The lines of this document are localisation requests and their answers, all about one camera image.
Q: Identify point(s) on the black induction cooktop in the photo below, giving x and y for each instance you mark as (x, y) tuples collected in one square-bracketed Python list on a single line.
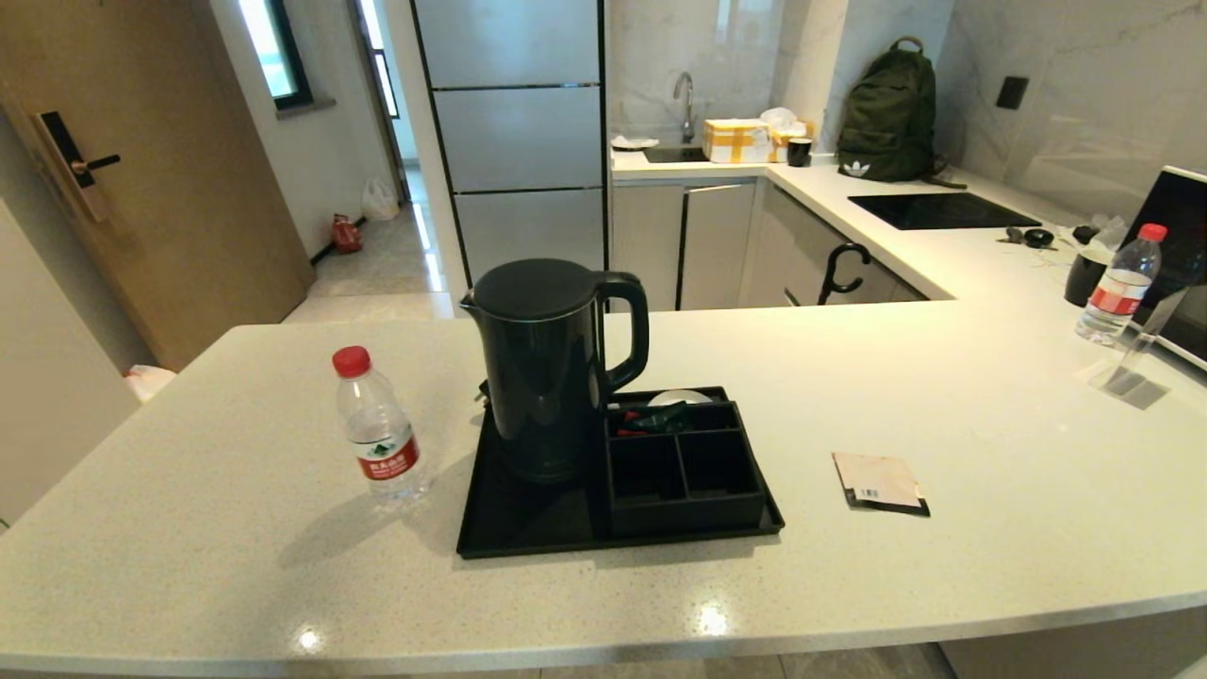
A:
[(943, 211)]

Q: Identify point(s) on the black compartment organizer box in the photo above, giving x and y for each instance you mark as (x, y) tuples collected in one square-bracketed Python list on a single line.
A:
[(688, 514)]

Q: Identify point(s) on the black framed window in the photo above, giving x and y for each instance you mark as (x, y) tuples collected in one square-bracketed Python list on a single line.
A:
[(269, 47)]

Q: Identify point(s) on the black electric kettle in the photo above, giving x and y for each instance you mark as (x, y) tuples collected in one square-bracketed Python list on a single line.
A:
[(547, 377)]

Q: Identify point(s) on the black microwave oven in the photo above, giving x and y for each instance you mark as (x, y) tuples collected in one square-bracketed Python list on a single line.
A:
[(1183, 245)]

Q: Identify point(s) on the white trash bag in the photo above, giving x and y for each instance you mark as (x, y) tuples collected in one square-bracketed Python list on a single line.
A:
[(149, 381)]

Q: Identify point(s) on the white dish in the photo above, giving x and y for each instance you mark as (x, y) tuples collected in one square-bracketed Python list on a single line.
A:
[(634, 142)]

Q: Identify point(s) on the red bag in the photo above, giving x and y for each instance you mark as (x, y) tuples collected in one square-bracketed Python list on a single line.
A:
[(346, 234)]

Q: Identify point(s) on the grey refrigerator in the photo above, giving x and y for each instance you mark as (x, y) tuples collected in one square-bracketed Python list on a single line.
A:
[(519, 132)]

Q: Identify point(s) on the clear crumpled plastic wrap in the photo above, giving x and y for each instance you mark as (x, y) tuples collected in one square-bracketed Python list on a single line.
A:
[(1113, 231)]

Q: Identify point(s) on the grey counter cabinet front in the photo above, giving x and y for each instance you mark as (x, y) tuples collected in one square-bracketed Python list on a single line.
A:
[(792, 246)]

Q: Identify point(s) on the black serving tray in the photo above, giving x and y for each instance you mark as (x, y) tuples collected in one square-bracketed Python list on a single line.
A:
[(566, 523)]

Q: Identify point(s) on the yellow taped cardboard box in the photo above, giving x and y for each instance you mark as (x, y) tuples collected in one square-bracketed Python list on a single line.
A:
[(735, 140)]

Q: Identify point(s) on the chrome sink faucet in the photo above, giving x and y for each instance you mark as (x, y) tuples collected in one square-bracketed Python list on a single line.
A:
[(688, 96)]

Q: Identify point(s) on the green backpack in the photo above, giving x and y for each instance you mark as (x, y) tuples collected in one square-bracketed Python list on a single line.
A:
[(891, 115)]

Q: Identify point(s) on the red and black object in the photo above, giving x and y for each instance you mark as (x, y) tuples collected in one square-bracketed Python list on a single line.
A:
[(622, 429)]

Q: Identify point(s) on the black wall socket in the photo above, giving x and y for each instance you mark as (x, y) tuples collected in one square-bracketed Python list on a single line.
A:
[(1014, 92)]

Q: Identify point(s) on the black plug with cord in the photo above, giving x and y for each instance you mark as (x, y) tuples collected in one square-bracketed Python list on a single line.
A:
[(483, 391)]

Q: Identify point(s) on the grey cabinet door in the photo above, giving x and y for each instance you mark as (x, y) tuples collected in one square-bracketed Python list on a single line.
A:
[(717, 241), (646, 241)]

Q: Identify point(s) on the black mug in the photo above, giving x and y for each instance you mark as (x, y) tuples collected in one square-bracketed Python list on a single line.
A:
[(800, 152), (1084, 278)]

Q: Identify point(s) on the black round small object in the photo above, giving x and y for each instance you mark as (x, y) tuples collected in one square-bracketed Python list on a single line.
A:
[(1039, 238)]

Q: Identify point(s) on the red label water bottle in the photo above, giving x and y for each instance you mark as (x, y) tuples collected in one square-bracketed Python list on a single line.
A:
[(382, 443)]

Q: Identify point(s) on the kitchen sink basin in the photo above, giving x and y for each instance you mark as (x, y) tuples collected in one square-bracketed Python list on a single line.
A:
[(674, 154)]

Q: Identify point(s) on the white plastic bag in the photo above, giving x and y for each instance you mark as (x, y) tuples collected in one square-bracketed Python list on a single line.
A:
[(380, 200)]

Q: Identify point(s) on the brown paper packet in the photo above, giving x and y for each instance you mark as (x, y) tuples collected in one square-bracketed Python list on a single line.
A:
[(877, 476)]

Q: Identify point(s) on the red cap water bottle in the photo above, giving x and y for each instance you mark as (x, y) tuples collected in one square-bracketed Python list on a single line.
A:
[(1117, 292)]

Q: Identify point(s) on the wooden door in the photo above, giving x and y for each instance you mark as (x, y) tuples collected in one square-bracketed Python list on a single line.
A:
[(189, 189)]

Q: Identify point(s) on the crumpled white bag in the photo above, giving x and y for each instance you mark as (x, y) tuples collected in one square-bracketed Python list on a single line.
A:
[(779, 117)]

